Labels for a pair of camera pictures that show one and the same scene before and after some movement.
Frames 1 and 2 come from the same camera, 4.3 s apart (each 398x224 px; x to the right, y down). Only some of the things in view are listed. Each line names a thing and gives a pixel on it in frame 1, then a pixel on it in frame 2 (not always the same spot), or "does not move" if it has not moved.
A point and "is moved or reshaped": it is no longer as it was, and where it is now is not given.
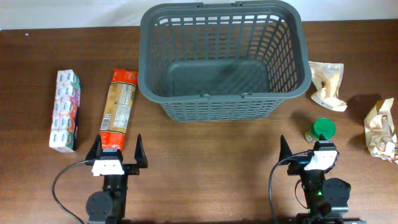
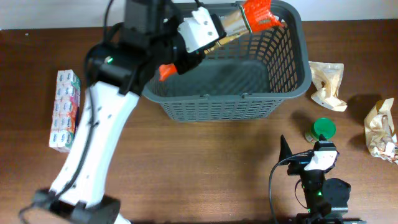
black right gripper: (299, 163) does not move
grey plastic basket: (222, 62) does not move
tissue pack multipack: (66, 111) does not move
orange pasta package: (119, 108) is moved or reshaped
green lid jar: (323, 126) does not move
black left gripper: (140, 156) to (185, 63)
